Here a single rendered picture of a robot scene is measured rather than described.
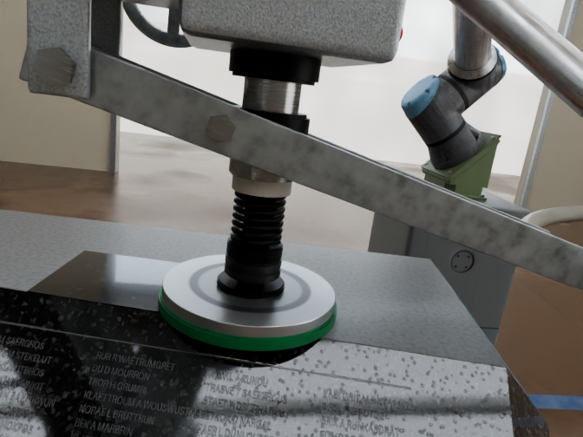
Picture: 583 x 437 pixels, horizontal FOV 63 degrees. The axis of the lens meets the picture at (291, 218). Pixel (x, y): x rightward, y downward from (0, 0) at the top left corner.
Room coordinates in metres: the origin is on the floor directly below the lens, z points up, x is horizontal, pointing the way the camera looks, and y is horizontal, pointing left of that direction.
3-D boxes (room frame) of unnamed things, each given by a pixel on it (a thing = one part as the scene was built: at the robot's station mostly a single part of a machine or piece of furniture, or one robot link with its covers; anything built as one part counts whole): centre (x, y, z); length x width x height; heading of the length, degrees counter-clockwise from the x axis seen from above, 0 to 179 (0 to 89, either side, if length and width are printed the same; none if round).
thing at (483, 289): (1.70, -0.55, 0.43); 0.50 x 0.50 x 0.85; 8
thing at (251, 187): (0.55, 0.04, 1.03); 0.07 x 0.07 x 0.04
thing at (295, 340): (0.55, 0.04, 0.89); 0.22 x 0.22 x 0.04
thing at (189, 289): (0.55, 0.04, 0.89); 0.21 x 0.21 x 0.01
